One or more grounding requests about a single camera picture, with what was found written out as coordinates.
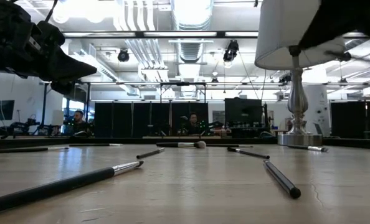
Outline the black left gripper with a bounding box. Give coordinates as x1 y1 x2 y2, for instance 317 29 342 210
0 0 98 96

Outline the thin black makeup brush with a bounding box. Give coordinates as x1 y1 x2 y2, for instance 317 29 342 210
0 146 70 155
69 142 123 147
136 147 166 160
205 143 254 148
287 144 330 153

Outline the thin brush long silver ferrule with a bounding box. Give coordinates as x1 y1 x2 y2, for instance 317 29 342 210
0 159 145 216

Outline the fluffy powder makeup brush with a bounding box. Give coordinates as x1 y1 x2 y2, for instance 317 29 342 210
156 140 207 149

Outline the pencil tip makeup brush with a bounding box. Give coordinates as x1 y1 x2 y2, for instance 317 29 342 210
227 146 271 160

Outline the angled makeup brush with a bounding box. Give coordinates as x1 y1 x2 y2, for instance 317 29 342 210
263 159 302 200

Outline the white box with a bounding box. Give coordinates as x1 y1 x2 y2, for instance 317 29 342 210
51 109 64 127

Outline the person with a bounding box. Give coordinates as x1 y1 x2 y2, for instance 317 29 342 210
69 110 94 138
181 112 204 136

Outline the white shade silver table lamp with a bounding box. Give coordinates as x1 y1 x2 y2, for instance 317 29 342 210
255 0 347 147

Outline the black overhead crossbar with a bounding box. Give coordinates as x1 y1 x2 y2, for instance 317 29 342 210
62 30 370 39

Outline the large black screen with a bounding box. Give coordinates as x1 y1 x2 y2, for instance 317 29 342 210
224 98 263 127

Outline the black partition wall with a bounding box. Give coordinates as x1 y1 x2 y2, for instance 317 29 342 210
330 101 370 139
93 101 209 138

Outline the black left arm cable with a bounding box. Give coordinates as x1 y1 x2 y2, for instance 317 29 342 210
44 0 59 23

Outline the dark wall monitor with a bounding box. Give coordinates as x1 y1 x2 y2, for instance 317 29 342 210
0 100 16 121

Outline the black metal rig frame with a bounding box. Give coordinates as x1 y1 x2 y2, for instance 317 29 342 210
0 130 370 151

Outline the silver ventilation duct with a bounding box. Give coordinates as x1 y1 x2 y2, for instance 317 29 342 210
170 0 215 65

